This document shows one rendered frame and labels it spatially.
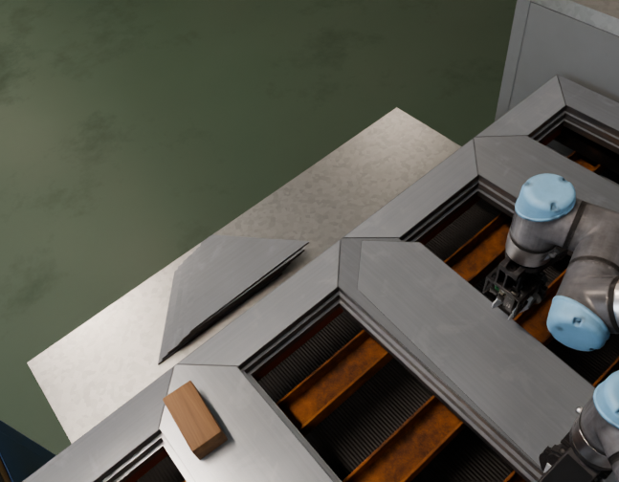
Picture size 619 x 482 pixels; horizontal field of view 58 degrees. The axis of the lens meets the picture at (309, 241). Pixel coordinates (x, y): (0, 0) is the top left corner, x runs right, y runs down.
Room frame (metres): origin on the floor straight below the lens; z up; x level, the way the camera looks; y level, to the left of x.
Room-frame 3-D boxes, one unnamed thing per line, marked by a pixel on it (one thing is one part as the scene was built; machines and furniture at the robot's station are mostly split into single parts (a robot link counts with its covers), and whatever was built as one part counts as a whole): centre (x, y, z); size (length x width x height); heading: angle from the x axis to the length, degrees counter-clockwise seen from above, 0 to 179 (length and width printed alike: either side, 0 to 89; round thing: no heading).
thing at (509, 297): (0.50, -0.35, 1.01); 0.09 x 0.08 x 0.12; 121
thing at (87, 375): (0.87, 0.11, 0.74); 1.20 x 0.26 x 0.03; 121
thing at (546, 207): (0.50, -0.36, 1.17); 0.09 x 0.08 x 0.11; 50
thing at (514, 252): (0.50, -0.35, 1.10); 0.08 x 0.08 x 0.05
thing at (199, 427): (0.40, 0.26, 0.89); 0.12 x 0.06 x 0.05; 26
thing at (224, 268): (0.79, 0.24, 0.77); 0.45 x 0.20 x 0.04; 121
